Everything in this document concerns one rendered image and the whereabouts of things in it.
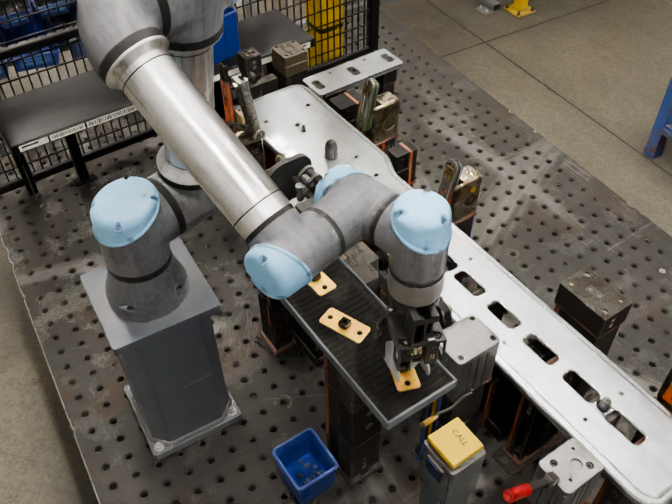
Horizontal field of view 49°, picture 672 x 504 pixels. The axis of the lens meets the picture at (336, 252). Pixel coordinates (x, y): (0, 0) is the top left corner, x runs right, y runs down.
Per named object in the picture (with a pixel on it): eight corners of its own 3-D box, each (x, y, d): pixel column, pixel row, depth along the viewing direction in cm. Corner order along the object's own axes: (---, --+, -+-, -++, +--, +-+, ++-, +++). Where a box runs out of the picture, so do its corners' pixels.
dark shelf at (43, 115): (316, 46, 217) (315, 37, 214) (13, 157, 182) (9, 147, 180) (277, 16, 229) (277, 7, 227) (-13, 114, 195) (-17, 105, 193)
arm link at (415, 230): (413, 174, 94) (468, 204, 90) (408, 235, 102) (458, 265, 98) (373, 205, 90) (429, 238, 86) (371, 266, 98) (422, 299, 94)
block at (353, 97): (371, 179, 221) (373, 100, 201) (341, 193, 217) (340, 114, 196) (353, 162, 226) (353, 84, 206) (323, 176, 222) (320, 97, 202)
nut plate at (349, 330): (371, 329, 123) (371, 325, 122) (359, 344, 121) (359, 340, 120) (330, 307, 127) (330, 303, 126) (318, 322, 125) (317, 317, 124)
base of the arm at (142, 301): (123, 333, 131) (110, 297, 124) (97, 279, 140) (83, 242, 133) (201, 300, 136) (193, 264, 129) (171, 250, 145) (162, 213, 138)
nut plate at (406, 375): (421, 387, 115) (422, 383, 114) (398, 392, 115) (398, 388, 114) (405, 345, 121) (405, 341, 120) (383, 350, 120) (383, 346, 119)
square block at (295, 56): (313, 152, 230) (309, 50, 204) (291, 161, 227) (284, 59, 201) (299, 139, 235) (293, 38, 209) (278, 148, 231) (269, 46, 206)
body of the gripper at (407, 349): (394, 374, 105) (399, 322, 97) (378, 328, 111) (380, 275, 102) (445, 363, 107) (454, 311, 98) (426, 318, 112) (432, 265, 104)
